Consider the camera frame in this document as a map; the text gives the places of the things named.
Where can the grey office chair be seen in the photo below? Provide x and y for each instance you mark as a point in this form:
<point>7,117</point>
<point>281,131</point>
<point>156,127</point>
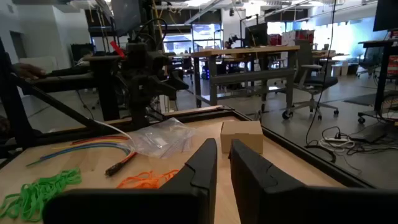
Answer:
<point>317,82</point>

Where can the person's hand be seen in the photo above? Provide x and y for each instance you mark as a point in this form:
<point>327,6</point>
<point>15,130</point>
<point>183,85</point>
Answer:
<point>29,71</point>

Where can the clear plastic zip bag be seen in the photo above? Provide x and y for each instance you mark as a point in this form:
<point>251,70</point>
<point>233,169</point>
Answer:
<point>161,137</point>

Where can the black flat monitor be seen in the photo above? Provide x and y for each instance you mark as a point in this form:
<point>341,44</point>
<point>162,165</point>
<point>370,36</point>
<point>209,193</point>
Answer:
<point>385,14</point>
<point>126,15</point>
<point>256,34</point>

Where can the wood top workbench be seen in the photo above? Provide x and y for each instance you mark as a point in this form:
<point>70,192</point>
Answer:
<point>248,51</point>

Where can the white power strip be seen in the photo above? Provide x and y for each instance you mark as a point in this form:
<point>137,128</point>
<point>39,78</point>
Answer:
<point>337,140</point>

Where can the small brown cardboard box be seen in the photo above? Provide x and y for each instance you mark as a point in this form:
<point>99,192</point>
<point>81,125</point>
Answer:
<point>241,135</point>

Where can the green rubber band pile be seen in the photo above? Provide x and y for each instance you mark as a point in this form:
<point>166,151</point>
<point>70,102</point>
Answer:
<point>37,193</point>

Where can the black standing desk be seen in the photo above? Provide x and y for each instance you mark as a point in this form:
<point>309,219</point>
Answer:
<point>381,77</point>

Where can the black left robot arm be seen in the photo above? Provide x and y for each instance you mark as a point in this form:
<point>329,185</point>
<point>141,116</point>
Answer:
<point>138,93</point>

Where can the black side desk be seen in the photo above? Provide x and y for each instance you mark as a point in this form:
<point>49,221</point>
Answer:
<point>104,93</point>

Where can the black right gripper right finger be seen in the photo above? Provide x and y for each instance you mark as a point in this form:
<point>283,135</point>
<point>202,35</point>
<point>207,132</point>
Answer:
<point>264,199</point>

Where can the orange rubber band pile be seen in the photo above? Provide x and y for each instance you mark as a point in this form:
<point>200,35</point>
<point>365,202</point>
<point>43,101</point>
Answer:
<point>146,182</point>

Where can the red tape strip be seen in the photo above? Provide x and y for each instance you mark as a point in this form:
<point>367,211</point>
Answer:
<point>117,49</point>

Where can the white waste bin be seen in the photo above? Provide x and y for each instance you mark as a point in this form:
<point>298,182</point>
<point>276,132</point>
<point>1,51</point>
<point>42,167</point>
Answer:
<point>336,70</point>
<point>345,68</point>

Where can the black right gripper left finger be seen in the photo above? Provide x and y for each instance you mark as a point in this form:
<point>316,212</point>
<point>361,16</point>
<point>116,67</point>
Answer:
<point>192,199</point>

